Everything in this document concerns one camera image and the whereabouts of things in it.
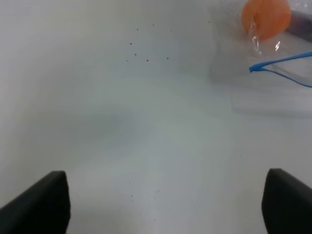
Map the clear zip bag blue seal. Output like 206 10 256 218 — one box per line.
210 16 312 118

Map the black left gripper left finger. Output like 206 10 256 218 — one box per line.
0 171 71 234

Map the orange fruit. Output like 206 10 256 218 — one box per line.
241 0 292 40

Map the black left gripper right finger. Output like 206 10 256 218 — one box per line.
261 168 312 234

